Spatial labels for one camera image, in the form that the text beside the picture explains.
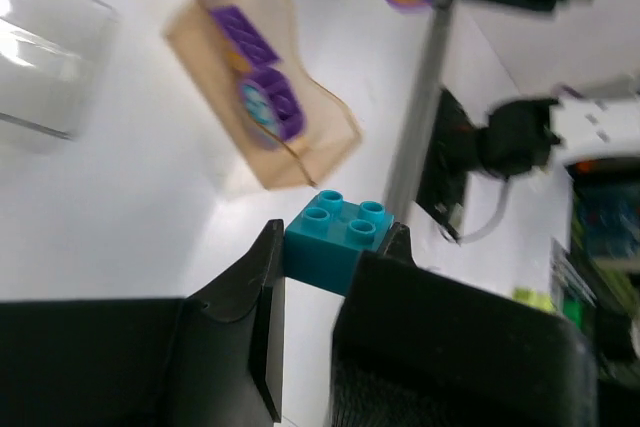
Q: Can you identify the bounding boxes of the green yellow lego pile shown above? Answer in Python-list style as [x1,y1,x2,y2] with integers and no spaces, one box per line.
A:
[511,286,595,331]

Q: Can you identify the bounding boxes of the amber translucent container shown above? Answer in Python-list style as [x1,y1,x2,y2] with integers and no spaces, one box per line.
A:
[165,0,362,190]

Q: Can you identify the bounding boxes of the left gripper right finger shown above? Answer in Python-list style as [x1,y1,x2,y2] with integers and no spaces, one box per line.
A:
[327,223,598,426]

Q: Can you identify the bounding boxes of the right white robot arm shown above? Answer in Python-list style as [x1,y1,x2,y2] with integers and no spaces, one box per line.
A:
[428,0,639,179]

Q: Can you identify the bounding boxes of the aluminium rail front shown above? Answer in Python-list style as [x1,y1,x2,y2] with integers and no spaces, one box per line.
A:
[384,0,455,223]

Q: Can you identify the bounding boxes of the blue water bottles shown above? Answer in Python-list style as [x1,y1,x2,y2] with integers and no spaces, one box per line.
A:
[577,184,639,260]

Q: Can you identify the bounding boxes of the purple curved lego piece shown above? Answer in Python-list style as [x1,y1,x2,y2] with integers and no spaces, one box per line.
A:
[239,67,306,142]

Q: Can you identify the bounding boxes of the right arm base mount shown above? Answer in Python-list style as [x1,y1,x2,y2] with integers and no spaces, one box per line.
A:
[416,88,498,244]

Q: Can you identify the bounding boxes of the small teal lego brick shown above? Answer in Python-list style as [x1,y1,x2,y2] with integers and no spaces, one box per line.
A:
[283,190,394,296]

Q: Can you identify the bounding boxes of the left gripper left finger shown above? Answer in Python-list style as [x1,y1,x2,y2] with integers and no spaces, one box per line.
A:
[1,220,284,426]

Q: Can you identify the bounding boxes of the purple lego brick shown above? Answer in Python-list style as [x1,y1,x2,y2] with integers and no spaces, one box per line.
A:
[208,5,280,73]

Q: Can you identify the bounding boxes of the clear plastic container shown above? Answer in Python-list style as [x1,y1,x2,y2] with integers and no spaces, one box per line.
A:
[1,0,117,152]

